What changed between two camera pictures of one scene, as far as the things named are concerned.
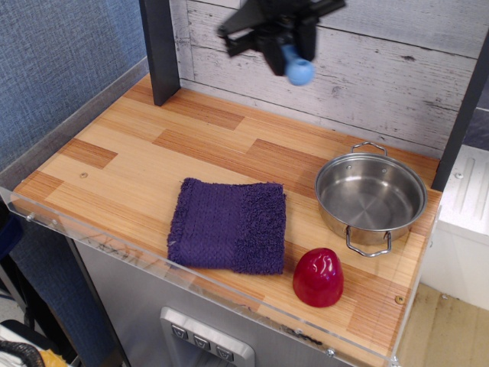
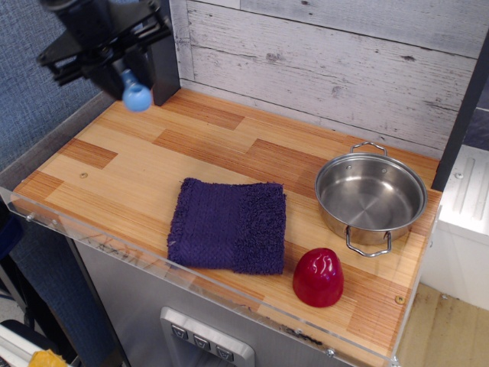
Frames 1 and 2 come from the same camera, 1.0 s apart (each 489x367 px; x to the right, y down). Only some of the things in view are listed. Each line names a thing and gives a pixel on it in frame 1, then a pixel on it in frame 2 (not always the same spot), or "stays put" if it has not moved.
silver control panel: [189, 343] stays put
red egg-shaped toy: [318, 277] stays put
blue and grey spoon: [299, 72] to [136, 97]
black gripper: [278, 21] to [106, 28]
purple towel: [234, 228] stays put
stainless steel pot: [369, 195] stays put
